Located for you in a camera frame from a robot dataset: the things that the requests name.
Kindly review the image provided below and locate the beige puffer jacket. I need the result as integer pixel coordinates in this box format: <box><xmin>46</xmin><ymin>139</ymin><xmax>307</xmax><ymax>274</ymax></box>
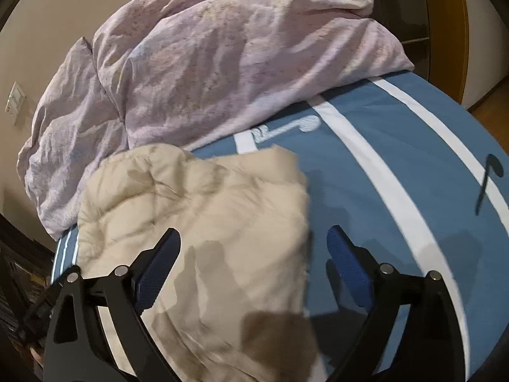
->
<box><xmin>78</xmin><ymin>144</ymin><xmax>317</xmax><ymax>381</ymax></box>

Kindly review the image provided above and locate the blue white striped bed sheet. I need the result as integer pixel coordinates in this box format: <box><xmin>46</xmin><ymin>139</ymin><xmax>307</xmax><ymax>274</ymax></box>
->
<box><xmin>51</xmin><ymin>73</ymin><xmax>508</xmax><ymax>381</ymax></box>

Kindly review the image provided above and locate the pink floral duvet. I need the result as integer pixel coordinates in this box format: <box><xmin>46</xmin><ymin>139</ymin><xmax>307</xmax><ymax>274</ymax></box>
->
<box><xmin>17</xmin><ymin>0</ymin><xmax>413</xmax><ymax>239</ymax></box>

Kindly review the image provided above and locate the white wall switch plate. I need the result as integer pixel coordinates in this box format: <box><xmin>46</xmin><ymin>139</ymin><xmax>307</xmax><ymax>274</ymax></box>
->
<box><xmin>5</xmin><ymin>82</ymin><xmax>26</xmax><ymax>125</ymax></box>

